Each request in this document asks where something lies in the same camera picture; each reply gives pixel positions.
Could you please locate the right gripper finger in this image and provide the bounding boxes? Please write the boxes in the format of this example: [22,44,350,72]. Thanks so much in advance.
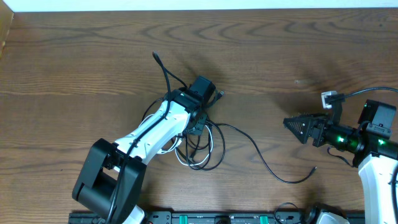
[296,113,329,119]
[283,117,317,144]

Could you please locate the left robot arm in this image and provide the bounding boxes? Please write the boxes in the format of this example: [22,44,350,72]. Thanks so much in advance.
[72,77,224,223]

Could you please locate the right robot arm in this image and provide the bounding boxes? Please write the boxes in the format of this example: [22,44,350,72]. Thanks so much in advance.
[283,91,397,223]

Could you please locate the black USB cable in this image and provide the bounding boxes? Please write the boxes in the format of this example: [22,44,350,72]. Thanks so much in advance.
[141,90,318,185]

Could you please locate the white USB cable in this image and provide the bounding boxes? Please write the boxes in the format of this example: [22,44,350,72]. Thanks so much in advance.
[138,113,215,167]

